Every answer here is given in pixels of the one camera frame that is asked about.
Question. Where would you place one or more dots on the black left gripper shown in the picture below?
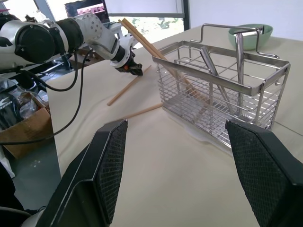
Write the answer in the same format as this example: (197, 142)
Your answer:
(125, 68)

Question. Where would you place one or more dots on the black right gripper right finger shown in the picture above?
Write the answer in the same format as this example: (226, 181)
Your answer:
(265, 170)

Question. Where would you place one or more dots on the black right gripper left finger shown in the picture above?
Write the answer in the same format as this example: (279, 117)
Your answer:
(90, 179)

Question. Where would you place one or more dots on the wooden chopstick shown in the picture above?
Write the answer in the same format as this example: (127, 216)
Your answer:
(125, 88)
(151, 47)
(146, 49)
(144, 111)

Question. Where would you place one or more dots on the metal spoon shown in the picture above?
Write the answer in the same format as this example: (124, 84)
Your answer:
(210, 63)
(240, 59)

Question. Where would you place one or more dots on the brown cardboard box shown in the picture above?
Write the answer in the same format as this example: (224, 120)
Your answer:
(98, 59)
(28, 132)

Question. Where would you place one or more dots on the laptop screen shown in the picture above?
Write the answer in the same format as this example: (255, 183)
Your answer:
(92, 9)

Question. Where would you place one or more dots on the black bag with white print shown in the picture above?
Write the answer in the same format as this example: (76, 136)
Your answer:
(7, 111)

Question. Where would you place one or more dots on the green bowl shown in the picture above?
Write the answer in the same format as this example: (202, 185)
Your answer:
(265, 35)

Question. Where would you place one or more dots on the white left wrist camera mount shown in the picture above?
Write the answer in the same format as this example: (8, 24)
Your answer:
(129, 42)

